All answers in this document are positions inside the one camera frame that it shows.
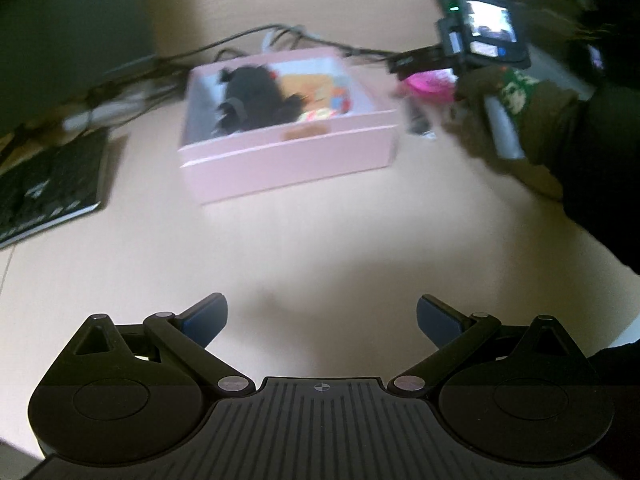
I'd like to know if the black computer case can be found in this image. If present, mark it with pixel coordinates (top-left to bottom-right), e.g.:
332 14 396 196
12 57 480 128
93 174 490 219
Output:
506 0 639 98

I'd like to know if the brown wrapped candy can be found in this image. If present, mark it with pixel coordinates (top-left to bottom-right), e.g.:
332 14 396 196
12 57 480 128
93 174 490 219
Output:
406 98 436 140

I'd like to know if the black keyboard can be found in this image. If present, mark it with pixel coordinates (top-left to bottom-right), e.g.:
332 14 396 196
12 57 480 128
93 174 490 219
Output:
0 128 110 247

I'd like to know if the gloved right hand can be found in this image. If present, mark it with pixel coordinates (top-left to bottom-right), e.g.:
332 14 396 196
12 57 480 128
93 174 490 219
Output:
454 66 580 165

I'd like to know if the white power strip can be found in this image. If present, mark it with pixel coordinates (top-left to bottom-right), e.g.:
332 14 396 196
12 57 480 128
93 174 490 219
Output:
62 79 178 133

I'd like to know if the dark monitor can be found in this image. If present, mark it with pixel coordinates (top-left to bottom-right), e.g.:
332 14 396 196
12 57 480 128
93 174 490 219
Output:
1 0 155 132

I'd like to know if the tan plush paw toy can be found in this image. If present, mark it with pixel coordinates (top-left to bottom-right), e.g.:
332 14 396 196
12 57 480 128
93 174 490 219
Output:
278 74 352 114

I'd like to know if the pink toy net scoop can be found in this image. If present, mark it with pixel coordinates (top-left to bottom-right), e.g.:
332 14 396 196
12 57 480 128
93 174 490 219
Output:
398 68 458 104

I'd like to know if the pink cardboard box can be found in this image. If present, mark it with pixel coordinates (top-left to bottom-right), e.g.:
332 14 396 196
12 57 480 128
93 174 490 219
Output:
178 48 400 204

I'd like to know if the camera display on gripper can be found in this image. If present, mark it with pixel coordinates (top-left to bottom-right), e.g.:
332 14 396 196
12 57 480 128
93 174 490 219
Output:
456 0 530 68

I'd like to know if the black cables bundle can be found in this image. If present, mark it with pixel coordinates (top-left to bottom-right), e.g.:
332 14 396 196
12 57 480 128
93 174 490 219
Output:
0 23 442 126

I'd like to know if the black plush cat toy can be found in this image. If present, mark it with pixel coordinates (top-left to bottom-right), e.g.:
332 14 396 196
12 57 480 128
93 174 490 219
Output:
216 65 304 136

